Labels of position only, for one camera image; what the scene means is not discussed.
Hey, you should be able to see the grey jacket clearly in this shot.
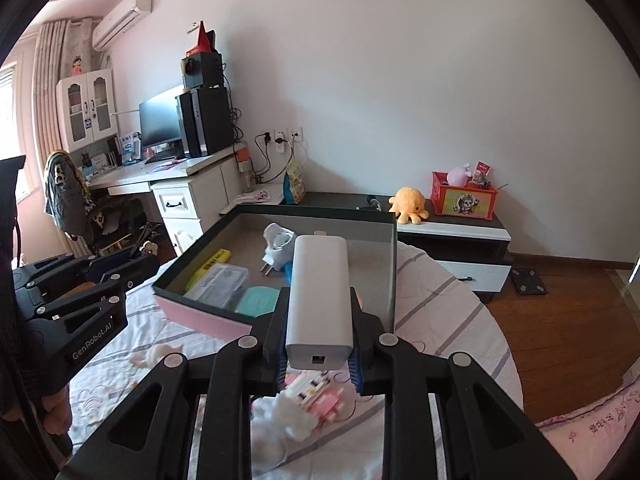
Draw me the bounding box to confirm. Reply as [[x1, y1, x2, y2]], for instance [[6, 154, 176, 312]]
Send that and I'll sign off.
[[44, 150, 93, 236]]

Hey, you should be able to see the beige toy figure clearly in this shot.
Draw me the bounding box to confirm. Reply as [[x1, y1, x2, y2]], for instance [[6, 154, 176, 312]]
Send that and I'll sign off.
[[131, 342, 184, 367]]

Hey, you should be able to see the clear dental floss box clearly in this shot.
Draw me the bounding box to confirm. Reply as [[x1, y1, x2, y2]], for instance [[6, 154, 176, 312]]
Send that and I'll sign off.
[[187, 263, 249, 311]]

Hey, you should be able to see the black floor scale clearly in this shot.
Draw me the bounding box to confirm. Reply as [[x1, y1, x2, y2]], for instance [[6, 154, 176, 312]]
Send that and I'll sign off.
[[510, 266, 548, 296]]

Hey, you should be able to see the red storage crate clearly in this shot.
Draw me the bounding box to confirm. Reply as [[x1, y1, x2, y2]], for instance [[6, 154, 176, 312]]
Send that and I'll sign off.
[[431, 171, 500, 220]]

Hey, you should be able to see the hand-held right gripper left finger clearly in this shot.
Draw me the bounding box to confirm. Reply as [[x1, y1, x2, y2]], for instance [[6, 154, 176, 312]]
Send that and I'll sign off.
[[57, 285, 292, 480]]

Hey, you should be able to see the blue snack bag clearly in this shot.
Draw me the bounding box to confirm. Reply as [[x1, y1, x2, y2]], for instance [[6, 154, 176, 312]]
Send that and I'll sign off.
[[282, 159, 307, 205]]

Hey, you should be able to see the teal round case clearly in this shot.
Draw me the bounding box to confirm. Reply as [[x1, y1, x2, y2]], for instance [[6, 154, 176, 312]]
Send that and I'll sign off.
[[234, 286, 281, 318]]

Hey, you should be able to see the white plug adapter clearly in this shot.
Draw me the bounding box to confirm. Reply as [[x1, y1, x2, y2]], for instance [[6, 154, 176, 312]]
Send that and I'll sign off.
[[260, 223, 297, 276]]

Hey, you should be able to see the white animal figurine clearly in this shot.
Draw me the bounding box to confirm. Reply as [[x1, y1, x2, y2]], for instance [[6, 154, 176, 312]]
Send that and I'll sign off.
[[252, 390, 326, 443]]

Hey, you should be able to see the white air conditioner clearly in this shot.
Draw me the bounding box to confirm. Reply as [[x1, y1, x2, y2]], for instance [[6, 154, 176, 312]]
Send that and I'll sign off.
[[91, 0, 152, 52]]

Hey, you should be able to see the window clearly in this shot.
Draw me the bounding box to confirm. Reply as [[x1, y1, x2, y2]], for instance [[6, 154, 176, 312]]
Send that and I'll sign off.
[[0, 67, 18, 201]]

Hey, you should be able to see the yellow octopus plush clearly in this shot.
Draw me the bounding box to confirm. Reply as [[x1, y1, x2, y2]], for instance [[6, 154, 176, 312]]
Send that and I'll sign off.
[[389, 186, 431, 226]]

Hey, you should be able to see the row of books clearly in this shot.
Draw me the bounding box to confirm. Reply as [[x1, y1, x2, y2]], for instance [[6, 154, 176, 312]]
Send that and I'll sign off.
[[80, 150, 118, 171]]

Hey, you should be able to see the black computer monitor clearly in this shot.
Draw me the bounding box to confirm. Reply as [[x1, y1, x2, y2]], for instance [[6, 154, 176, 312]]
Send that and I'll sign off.
[[138, 85, 187, 150]]

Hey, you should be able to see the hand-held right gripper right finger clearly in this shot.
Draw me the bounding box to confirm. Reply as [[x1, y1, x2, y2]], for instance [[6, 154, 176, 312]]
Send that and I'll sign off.
[[349, 286, 579, 480]]

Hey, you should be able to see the white desk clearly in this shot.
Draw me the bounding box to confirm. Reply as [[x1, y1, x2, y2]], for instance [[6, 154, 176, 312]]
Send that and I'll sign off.
[[82, 145, 246, 261]]

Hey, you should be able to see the black office chair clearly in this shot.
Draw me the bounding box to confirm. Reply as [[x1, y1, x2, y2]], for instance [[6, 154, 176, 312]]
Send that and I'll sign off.
[[42, 150, 161, 271]]

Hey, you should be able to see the white power bank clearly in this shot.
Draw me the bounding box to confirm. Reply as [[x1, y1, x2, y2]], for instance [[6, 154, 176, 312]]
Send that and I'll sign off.
[[285, 234, 353, 370]]

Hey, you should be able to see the orange capped water bottle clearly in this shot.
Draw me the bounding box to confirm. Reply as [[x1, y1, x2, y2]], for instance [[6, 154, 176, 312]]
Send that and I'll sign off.
[[236, 149, 252, 195]]

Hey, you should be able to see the black speaker box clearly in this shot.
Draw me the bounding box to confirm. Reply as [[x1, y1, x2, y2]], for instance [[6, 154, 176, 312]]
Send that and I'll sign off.
[[181, 51, 226, 90]]

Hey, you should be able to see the low black and white cabinet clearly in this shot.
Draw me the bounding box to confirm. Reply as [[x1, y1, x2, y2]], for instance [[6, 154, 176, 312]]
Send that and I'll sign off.
[[295, 191, 513, 306]]

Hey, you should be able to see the white hutch cabinet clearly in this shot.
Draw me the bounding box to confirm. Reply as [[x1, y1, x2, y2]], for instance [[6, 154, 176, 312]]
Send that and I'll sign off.
[[55, 67, 118, 153]]

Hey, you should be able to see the black power cable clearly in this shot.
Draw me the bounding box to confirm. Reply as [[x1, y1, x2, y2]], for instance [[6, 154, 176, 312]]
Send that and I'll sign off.
[[252, 135, 281, 183]]

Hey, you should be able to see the pink plush toy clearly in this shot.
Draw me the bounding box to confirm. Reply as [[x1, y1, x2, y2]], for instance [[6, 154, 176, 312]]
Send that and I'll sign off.
[[447, 162, 473, 186]]

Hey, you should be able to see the black computer tower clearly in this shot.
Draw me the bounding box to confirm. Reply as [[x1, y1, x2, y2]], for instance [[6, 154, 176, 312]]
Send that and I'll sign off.
[[175, 87, 235, 157]]

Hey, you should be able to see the yellow highlighter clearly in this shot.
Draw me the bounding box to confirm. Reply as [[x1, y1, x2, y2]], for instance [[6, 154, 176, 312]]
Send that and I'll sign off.
[[184, 248, 232, 291]]

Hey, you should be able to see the pink block figure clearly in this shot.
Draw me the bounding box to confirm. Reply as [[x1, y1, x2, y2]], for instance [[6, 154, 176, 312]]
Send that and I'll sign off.
[[287, 370, 351, 428]]

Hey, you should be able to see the pink printed pillow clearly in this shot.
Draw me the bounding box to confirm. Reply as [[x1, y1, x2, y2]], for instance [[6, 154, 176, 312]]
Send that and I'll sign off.
[[535, 375, 640, 466]]

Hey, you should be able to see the beige curtain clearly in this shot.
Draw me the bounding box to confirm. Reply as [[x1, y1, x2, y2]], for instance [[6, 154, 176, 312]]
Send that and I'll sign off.
[[30, 17, 96, 161]]

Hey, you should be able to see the pink gift box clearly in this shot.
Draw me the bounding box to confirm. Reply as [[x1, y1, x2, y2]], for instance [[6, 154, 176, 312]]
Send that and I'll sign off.
[[151, 204, 398, 343]]

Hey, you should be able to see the person's left hand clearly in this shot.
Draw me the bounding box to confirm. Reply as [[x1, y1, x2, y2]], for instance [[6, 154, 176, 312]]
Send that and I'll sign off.
[[42, 391, 70, 435]]

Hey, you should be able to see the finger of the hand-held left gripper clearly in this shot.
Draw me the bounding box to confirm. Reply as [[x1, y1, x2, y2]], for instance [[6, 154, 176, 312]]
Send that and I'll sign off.
[[11, 254, 99, 292], [29, 274, 129, 324]]

